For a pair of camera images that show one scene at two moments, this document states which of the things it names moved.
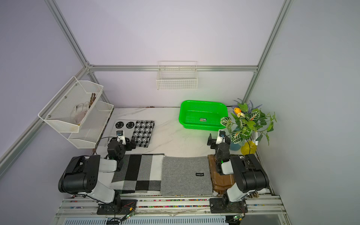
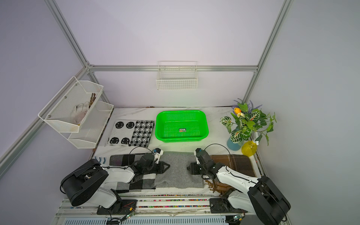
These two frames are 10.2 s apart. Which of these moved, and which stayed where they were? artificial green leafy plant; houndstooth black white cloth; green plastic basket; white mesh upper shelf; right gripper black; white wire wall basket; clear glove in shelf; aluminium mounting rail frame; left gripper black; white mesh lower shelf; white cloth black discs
Moved: right gripper black; left gripper black; green plastic basket
Stayed: artificial green leafy plant; white mesh upper shelf; white wire wall basket; white mesh lower shelf; clear glove in shelf; houndstooth black white cloth; white cloth black discs; aluminium mounting rail frame
